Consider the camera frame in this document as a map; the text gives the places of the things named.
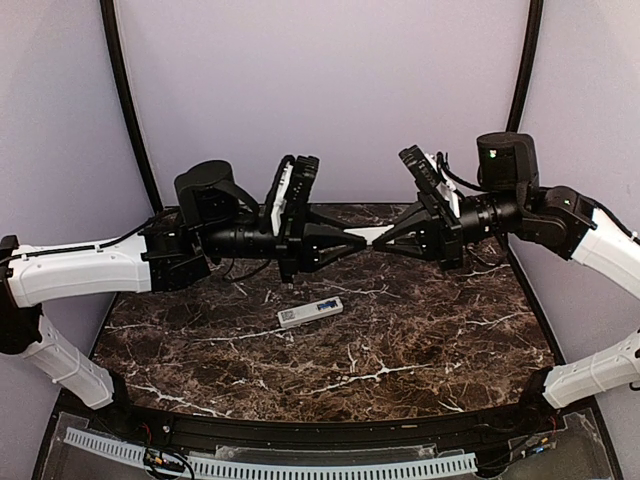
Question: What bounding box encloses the black front frame rail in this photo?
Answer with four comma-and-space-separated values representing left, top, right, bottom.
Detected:
119, 405, 546, 450

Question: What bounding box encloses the black right corner frame post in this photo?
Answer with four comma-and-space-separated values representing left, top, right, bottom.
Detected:
505, 0, 544, 132

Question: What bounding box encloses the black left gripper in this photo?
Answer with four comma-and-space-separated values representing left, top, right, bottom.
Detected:
199, 201, 369, 283

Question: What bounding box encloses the black corner frame post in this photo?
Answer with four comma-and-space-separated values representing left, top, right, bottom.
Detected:
99, 0, 163, 213
505, 0, 544, 132

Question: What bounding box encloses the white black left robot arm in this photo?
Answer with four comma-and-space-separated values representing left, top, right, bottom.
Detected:
1, 155, 368, 436

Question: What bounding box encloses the blue battery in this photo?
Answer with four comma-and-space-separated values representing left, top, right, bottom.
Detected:
317, 300, 338, 310

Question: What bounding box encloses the small circuit board with wires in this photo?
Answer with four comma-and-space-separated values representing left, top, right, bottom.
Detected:
142, 447, 196, 480

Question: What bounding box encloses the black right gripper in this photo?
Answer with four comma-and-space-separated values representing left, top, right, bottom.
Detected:
372, 187, 526, 271

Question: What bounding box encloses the white remote control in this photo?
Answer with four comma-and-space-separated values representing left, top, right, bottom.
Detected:
277, 296, 344, 329

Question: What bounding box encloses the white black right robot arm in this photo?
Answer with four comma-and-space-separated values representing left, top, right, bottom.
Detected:
371, 132, 639, 296

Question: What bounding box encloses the white battery cover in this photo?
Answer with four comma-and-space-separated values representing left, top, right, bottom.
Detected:
343, 225, 393, 244

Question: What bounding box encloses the black left corner frame post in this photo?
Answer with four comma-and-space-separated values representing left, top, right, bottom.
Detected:
99, 0, 163, 213

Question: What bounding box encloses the white slotted cable duct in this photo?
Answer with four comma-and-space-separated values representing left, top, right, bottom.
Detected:
63, 427, 478, 479

